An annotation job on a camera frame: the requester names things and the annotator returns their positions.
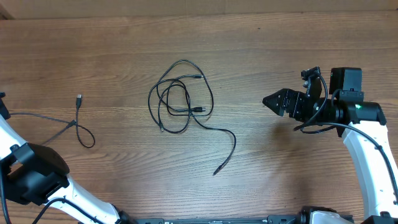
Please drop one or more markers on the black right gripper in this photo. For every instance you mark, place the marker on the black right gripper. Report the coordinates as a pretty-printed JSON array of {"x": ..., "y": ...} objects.
[{"x": 282, "y": 95}]

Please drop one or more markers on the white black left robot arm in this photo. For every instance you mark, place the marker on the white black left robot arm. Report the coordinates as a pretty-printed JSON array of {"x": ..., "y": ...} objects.
[{"x": 33, "y": 173}]

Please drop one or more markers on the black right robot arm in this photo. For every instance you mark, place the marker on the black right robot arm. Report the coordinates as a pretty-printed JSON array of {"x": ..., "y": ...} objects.
[{"x": 340, "y": 105}]

